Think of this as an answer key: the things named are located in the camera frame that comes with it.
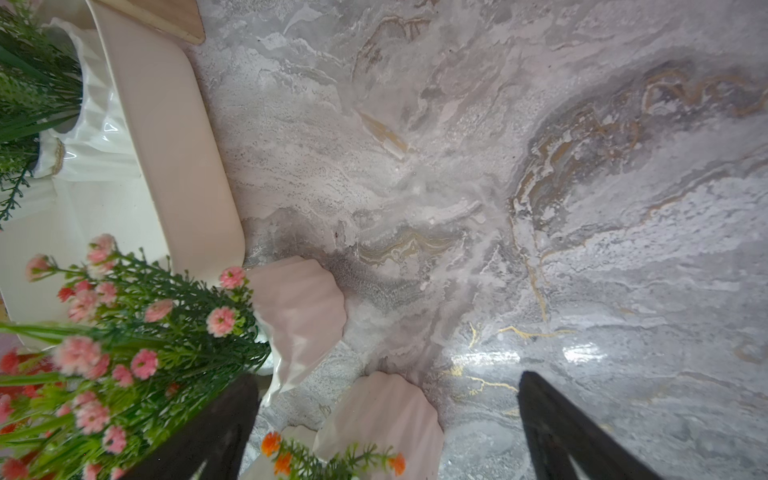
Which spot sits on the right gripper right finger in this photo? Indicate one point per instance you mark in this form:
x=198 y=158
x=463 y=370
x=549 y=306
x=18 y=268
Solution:
x=561 y=438

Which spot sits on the orange flower pot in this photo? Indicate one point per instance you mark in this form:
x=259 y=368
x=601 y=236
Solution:
x=383 y=410

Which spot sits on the white plastic storage box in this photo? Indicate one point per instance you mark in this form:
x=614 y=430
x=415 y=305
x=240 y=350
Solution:
x=175 y=206

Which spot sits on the pink flower pot centre right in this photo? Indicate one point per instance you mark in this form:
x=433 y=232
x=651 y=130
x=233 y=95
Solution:
x=142 y=350

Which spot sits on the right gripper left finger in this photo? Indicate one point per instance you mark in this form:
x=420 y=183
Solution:
x=212 y=444

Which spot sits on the potted plant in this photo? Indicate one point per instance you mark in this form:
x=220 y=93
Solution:
x=61 y=114

